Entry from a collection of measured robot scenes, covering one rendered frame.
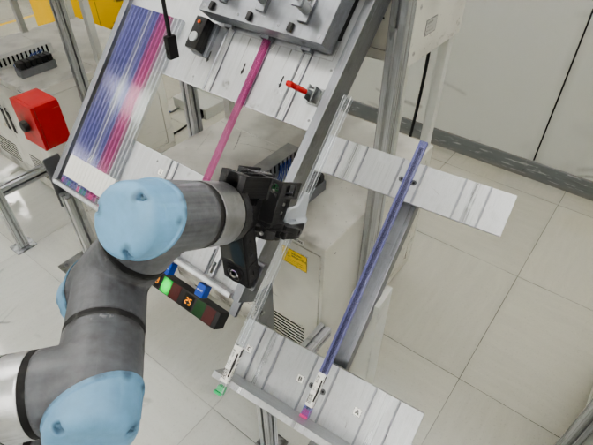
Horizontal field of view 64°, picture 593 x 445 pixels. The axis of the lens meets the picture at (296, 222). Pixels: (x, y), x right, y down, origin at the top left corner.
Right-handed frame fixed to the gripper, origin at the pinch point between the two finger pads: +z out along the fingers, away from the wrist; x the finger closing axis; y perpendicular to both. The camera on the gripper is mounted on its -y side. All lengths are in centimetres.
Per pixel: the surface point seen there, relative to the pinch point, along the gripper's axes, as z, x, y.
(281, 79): 24.9, 24.2, 21.8
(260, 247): 17.3, 13.4, -12.1
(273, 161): 63, 42, 0
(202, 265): 17.7, 26.3, -21.6
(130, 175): 22, 57, -11
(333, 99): 23.8, 10.7, 20.6
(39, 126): 34, 112, -12
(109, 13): 216, 311, 48
